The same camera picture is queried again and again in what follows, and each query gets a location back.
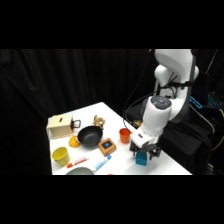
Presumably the orange toy pumpkin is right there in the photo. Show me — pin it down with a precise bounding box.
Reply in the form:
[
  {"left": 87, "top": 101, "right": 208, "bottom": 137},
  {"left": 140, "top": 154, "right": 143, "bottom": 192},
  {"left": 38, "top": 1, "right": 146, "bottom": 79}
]
[{"left": 68, "top": 135, "right": 82, "bottom": 149}]

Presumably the orange plastic cup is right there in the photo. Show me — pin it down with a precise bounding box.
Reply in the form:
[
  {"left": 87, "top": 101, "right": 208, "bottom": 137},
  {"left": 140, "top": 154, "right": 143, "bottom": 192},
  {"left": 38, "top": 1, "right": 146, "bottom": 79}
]
[{"left": 118, "top": 127, "right": 132, "bottom": 145}]

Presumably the blue cube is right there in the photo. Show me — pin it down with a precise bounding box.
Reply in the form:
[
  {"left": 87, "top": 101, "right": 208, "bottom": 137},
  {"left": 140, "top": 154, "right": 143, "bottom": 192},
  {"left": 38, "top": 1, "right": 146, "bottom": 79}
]
[{"left": 135, "top": 151, "right": 149, "bottom": 166}]

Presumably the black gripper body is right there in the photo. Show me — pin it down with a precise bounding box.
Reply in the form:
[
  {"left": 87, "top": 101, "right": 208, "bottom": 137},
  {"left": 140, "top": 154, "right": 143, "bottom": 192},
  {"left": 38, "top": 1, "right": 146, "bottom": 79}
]
[{"left": 129, "top": 131, "right": 162, "bottom": 153}]

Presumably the black curtain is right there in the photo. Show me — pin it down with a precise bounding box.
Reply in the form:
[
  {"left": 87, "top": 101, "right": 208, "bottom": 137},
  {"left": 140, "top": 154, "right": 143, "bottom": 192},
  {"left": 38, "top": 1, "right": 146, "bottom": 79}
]
[{"left": 0, "top": 49, "right": 224, "bottom": 176}]

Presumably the light wooden box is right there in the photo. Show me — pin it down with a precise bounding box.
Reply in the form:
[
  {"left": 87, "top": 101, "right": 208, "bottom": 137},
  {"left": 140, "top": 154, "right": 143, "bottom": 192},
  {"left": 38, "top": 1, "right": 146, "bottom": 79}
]
[{"left": 46, "top": 113, "right": 74, "bottom": 140}]

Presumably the yellow plastic cup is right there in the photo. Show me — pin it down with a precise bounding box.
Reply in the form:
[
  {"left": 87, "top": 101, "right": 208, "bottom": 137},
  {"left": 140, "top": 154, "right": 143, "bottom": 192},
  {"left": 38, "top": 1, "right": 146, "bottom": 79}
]
[{"left": 51, "top": 146, "right": 70, "bottom": 167}]

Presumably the black cloth-covered stand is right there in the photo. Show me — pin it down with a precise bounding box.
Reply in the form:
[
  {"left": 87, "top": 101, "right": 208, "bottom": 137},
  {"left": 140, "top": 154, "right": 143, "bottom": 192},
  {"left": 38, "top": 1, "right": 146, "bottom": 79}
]
[{"left": 124, "top": 99, "right": 216, "bottom": 176}]

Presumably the lit keyboard device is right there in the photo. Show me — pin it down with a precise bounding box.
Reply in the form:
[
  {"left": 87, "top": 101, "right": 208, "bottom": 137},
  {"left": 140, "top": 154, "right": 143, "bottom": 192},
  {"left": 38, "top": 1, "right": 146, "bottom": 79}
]
[{"left": 207, "top": 94, "right": 224, "bottom": 109}]

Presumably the black cable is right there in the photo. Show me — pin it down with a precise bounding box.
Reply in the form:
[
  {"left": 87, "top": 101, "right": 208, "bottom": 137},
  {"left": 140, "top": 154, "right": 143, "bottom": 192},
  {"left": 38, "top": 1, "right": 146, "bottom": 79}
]
[{"left": 122, "top": 49, "right": 152, "bottom": 125}]

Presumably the black frying pan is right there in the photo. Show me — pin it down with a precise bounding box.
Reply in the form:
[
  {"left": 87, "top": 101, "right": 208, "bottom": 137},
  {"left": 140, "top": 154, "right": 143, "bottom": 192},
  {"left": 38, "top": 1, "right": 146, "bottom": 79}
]
[{"left": 77, "top": 125, "right": 104, "bottom": 149}]

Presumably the blue and white marker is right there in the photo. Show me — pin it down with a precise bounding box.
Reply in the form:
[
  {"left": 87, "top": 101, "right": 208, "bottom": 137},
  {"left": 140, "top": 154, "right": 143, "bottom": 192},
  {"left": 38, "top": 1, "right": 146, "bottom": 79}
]
[{"left": 92, "top": 154, "right": 113, "bottom": 173}]

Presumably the blue-lit black device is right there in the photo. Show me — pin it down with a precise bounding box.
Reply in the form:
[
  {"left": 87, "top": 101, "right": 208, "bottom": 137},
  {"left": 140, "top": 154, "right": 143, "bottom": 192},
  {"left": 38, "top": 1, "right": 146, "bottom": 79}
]
[{"left": 189, "top": 94, "right": 204, "bottom": 110}]

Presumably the red and white marker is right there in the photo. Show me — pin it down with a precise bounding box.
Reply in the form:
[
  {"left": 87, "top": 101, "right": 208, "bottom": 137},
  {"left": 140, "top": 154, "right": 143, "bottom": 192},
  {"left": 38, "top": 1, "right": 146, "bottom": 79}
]
[{"left": 66, "top": 156, "right": 90, "bottom": 169}]

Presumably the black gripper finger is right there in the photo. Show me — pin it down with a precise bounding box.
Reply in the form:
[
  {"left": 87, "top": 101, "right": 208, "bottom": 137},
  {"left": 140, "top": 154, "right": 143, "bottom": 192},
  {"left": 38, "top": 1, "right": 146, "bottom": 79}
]
[
  {"left": 149, "top": 147, "right": 162, "bottom": 162},
  {"left": 129, "top": 143, "right": 140, "bottom": 158}
]

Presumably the grey bowl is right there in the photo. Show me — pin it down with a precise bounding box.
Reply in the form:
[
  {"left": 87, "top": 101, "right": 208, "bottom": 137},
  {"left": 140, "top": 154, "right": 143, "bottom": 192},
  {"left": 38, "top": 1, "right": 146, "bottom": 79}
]
[{"left": 65, "top": 166, "right": 96, "bottom": 176}]

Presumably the yellow cable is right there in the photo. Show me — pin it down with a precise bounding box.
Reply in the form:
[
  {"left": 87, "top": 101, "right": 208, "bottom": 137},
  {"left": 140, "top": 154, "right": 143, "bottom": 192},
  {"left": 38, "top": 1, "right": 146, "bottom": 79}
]
[{"left": 212, "top": 108, "right": 224, "bottom": 152}]

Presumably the striped tiger plush toy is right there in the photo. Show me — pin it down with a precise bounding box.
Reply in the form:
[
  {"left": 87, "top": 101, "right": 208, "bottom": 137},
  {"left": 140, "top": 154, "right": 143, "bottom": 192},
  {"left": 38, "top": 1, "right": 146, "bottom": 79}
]
[{"left": 92, "top": 114, "right": 106, "bottom": 130}]

